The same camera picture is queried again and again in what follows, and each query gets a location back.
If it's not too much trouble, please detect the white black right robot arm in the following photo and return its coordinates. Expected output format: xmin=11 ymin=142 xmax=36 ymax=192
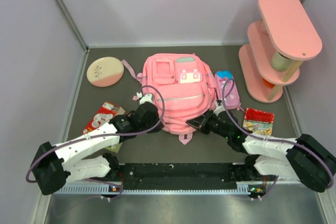
xmin=187 ymin=110 xmax=335 ymax=193

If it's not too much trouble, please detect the orange bowl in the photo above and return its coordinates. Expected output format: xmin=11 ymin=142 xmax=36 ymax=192
xmin=262 ymin=78 xmax=275 ymax=89

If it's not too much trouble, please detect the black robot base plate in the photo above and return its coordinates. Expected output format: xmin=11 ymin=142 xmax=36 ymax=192
xmin=92 ymin=163 xmax=276 ymax=190

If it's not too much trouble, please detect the pale green cup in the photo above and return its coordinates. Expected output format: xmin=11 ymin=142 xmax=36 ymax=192
xmin=271 ymin=52 xmax=292 ymax=72

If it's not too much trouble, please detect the pink cartoon pencil case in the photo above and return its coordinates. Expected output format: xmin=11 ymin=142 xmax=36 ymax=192
xmin=215 ymin=70 xmax=240 ymax=110

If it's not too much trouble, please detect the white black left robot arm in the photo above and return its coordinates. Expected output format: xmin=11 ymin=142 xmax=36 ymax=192
xmin=28 ymin=102 xmax=163 ymax=196

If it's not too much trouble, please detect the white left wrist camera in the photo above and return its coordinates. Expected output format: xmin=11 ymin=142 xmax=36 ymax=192
xmin=133 ymin=92 xmax=154 ymax=105

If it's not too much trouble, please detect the red thick paperback book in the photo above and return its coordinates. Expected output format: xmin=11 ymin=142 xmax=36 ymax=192
xmin=82 ymin=101 xmax=125 ymax=134

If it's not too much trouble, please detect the cream and pink plate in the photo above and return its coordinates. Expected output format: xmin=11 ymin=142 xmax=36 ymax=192
xmin=86 ymin=57 xmax=124 ymax=88

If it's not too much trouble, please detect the pink student backpack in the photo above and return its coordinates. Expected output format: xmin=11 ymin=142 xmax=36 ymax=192
xmin=122 ymin=54 xmax=216 ymax=144

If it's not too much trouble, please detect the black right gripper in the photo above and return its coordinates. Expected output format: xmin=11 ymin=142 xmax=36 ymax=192
xmin=187 ymin=108 xmax=231 ymax=139

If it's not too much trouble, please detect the grey slotted cable duct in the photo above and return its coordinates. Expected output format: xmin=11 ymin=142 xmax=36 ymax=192
xmin=52 ymin=183 xmax=263 ymax=196

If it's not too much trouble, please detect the pink three-tier wooden shelf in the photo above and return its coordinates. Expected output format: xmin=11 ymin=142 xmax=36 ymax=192
xmin=238 ymin=0 xmax=322 ymax=103

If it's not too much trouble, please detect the green thin booklet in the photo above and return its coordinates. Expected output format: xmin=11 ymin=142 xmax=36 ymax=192
xmin=105 ymin=143 xmax=122 ymax=153

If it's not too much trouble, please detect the red colourful picture book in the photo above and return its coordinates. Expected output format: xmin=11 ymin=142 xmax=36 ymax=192
xmin=243 ymin=108 xmax=275 ymax=136

